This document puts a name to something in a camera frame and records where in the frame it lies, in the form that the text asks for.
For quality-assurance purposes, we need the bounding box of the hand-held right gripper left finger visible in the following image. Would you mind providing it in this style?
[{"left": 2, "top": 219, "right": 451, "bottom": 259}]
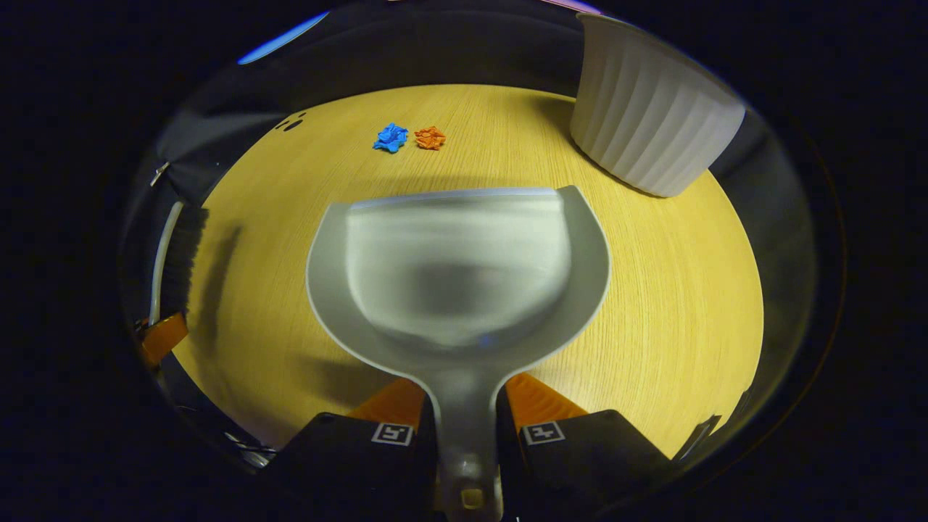
[{"left": 272, "top": 377, "right": 439, "bottom": 522}]

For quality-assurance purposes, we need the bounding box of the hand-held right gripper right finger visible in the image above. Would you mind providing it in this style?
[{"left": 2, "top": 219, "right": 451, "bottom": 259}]
[{"left": 497, "top": 372, "right": 671, "bottom": 522}]

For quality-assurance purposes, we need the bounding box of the small white broom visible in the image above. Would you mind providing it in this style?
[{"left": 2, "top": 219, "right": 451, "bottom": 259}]
[{"left": 147, "top": 201, "right": 211, "bottom": 327}]

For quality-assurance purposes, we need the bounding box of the grey dustpan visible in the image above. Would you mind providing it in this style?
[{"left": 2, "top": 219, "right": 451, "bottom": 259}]
[{"left": 305, "top": 186, "right": 612, "bottom": 522}]

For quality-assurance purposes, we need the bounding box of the blue paper scrap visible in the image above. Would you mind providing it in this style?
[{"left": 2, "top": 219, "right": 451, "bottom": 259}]
[{"left": 373, "top": 123, "right": 410, "bottom": 154}]

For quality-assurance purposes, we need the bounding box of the white ribbed garbage bin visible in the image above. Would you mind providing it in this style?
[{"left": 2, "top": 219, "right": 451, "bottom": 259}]
[{"left": 569, "top": 12, "right": 747, "bottom": 199}]

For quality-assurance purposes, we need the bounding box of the wooden desktop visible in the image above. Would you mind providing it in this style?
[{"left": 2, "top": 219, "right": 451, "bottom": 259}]
[{"left": 170, "top": 83, "right": 766, "bottom": 461}]

